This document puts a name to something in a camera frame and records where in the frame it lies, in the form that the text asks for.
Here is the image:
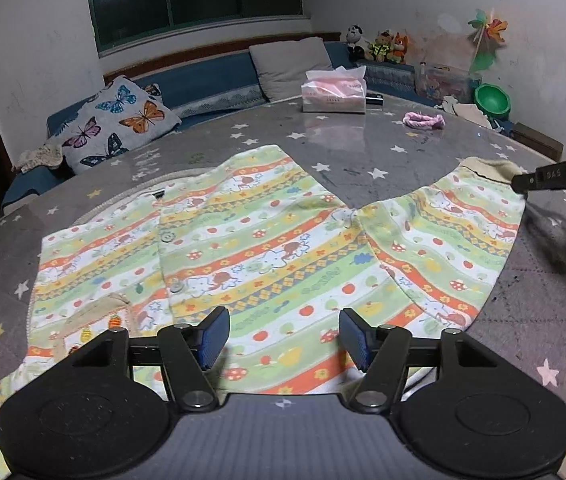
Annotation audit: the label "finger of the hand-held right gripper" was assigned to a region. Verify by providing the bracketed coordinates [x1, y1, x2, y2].
[510, 159, 566, 197]

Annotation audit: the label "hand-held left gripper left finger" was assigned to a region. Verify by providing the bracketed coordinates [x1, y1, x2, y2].
[65, 307, 234, 413]

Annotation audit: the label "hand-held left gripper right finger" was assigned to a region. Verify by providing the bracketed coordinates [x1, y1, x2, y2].
[338, 307, 502, 416]

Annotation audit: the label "colourful striped children's pajama top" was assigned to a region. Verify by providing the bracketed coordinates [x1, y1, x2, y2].
[0, 144, 531, 480]

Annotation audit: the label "brown cardboard box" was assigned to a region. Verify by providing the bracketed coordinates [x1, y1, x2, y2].
[512, 122, 565, 161]

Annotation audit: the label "green plastic bowl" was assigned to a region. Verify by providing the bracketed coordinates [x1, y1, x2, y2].
[473, 83, 514, 121]

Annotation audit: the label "cream cloth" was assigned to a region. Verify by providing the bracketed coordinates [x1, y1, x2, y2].
[438, 97, 495, 130]

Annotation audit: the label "pink hair band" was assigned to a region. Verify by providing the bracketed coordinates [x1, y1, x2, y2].
[402, 112, 446, 131]

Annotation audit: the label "clear plastic storage box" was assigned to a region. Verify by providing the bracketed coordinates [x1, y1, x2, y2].
[414, 62, 481, 106]

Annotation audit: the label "colourful pinwheel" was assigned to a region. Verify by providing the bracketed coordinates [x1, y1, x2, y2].
[467, 8, 509, 75]

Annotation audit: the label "orange fox plush toy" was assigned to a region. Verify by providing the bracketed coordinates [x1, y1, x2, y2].
[388, 31, 411, 64]

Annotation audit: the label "grey star-printed tablecloth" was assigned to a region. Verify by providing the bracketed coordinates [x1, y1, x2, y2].
[0, 91, 566, 480]

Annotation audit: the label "orange plush toys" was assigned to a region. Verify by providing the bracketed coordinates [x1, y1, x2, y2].
[367, 29, 395, 63]

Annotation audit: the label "pink tissue pack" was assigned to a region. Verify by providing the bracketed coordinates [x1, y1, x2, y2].
[301, 66, 368, 114]

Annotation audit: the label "panda plush toy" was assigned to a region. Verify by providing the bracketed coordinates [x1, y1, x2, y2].
[345, 25, 368, 60]

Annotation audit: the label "butterfly print pillow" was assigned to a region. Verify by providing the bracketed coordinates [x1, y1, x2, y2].
[49, 75, 183, 173]

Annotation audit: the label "blue sofa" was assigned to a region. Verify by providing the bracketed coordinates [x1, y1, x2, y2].
[2, 31, 516, 221]

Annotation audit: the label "beige crocheted cloth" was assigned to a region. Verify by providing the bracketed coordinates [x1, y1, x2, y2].
[12, 144, 66, 173]

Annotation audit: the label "grey pillow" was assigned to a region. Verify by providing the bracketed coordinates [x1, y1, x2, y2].
[249, 37, 335, 105]

